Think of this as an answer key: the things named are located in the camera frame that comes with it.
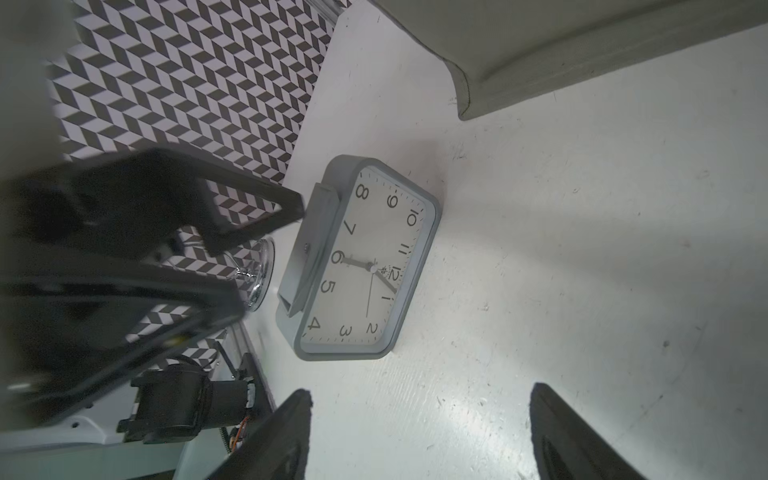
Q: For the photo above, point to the grey square analog clock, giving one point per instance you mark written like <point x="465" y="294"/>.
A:
<point x="356" y="261"/>

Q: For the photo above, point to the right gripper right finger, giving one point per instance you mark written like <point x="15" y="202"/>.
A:
<point x="567" y="447"/>

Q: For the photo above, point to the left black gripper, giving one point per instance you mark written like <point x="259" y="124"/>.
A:
<point x="73" y="330"/>

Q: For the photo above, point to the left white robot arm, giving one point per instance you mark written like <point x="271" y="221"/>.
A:
<point x="176" y="398"/>

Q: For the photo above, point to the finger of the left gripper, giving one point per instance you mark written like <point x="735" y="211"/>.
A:
<point x="129" y="203"/>

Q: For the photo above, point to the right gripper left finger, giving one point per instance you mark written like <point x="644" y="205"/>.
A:
<point x="278" y="449"/>

